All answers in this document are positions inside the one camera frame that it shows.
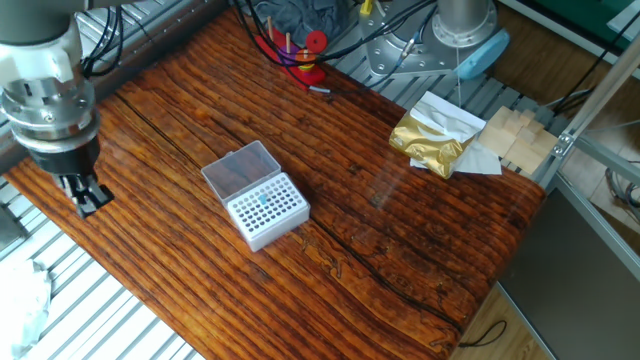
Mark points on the wooden block puzzle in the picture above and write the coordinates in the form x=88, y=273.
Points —
x=520, y=140

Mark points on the translucent medium pipette tip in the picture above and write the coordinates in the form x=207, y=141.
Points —
x=262, y=199

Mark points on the white pipette tip box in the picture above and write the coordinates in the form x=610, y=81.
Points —
x=265, y=210

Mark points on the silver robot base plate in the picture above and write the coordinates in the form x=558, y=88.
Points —
x=395, y=50

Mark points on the grey cloth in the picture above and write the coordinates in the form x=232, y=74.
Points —
x=310, y=15

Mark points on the grey panel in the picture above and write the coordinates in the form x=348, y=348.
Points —
x=575, y=280

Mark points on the gold tissue pack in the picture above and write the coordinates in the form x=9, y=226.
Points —
x=430, y=145

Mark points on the aluminium frame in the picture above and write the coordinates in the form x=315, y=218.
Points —
x=597, y=102

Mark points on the yellow clip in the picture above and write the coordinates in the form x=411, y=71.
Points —
x=366, y=7

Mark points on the crumpled white cloth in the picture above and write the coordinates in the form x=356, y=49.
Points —
x=20, y=305

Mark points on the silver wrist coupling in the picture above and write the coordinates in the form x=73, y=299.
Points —
x=50, y=115

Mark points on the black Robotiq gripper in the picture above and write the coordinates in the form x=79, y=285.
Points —
x=67, y=157

